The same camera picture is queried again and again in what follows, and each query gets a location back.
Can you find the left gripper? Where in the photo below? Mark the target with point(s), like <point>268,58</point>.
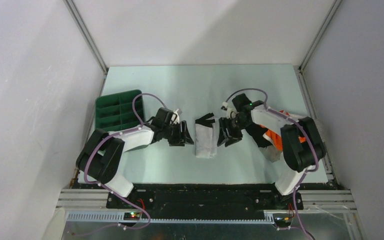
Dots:
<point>177,141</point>

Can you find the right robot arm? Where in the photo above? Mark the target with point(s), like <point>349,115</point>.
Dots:
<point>281,136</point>

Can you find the white underwear black trim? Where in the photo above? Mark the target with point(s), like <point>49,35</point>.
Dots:
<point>206,136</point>

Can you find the orange underwear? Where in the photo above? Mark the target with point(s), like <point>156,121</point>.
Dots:
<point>276,139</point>

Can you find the grey underwear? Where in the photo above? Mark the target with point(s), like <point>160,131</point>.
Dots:
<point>271,153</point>

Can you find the green divided tray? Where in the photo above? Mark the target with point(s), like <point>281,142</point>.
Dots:
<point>119,111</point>

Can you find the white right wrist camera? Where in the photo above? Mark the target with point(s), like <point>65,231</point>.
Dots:
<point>225,106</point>

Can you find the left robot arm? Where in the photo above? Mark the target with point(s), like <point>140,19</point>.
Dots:
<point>101,155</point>

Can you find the black underwear beige waistband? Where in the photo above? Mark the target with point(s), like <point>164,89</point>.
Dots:
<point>257,132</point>

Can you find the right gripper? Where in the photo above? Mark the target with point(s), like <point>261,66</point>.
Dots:
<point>223,136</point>

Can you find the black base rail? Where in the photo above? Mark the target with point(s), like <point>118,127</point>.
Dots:
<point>219,202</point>

